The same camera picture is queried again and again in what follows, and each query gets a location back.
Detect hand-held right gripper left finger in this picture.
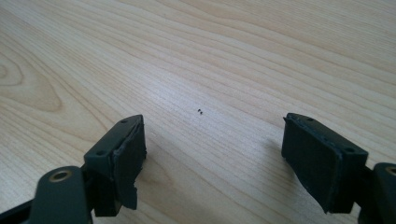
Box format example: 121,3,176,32
83,114,148,217

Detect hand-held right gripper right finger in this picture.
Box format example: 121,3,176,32
280,112,370,215

